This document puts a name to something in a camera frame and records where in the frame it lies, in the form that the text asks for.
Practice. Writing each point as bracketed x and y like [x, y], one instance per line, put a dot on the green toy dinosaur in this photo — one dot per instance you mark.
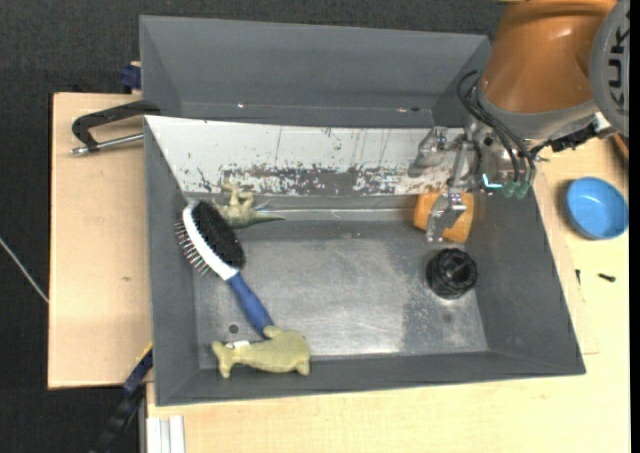
[240, 211]

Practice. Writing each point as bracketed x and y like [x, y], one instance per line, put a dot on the orange cup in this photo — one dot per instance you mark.
[467, 221]

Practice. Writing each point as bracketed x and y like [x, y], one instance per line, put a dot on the green plush whale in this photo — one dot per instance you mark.
[272, 353]

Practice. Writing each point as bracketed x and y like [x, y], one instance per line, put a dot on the blue bowl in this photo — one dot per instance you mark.
[597, 208]

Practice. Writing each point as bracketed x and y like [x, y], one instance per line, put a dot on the black cylinder on white bracket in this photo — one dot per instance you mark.
[575, 141]

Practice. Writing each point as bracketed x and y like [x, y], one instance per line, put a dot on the small black screw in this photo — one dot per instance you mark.
[607, 278]

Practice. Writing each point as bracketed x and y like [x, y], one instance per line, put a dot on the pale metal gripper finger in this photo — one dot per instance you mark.
[456, 211]
[434, 223]

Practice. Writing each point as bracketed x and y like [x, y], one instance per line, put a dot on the white and blue hairbrush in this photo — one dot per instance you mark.
[217, 241]

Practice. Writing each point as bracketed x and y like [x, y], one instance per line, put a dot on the grey metal bin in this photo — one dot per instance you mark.
[325, 291]

